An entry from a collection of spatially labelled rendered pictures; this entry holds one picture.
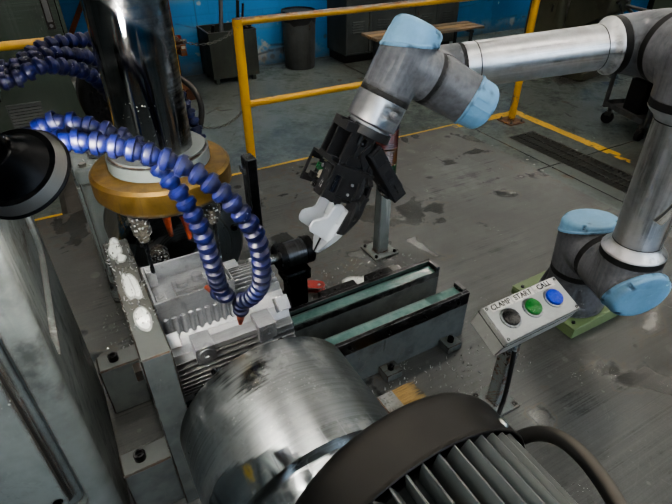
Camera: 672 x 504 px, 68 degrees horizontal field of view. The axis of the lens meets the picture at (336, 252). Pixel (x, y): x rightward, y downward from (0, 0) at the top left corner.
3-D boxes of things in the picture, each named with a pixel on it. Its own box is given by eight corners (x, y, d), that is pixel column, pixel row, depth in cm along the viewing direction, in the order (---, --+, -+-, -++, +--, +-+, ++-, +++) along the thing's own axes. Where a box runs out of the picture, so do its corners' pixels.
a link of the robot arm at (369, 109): (386, 99, 77) (418, 116, 71) (372, 127, 78) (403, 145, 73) (350, 81, 72) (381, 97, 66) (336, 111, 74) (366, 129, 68)
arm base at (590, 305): (566, 270, 129) (574, 238, 124) (618, 303, 118) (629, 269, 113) (522, 290, 124) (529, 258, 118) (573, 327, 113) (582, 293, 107)
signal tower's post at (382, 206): (375, 262, 138) (383, 114, 113) (360, 247, 143) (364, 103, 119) (399, 253, 141) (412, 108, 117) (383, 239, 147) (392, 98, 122)
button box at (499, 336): (494, 357, 82) (508, 343, 78) (468, 321, 85) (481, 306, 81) (565, 321, 89) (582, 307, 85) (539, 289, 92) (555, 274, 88)
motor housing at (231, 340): (189, 424, 82) (166, 342, 70) (161, 349, 95) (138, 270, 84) (300, 378, 89) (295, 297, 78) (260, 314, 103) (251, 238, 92)
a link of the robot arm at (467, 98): (482, 72, 80) (427, 39, 76) (512, 93, 71) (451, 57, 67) (454, 115, 84) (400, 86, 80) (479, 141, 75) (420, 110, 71)
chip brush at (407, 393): (340, 444, 92) (340, 442, 91) (326, 424, 95) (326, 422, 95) (427, 398, 100) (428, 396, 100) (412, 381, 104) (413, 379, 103)
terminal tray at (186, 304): (164, 342, 76) (154, 306, 71) (149, 301, 83) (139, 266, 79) (239, 315, 80) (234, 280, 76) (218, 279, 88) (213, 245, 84)
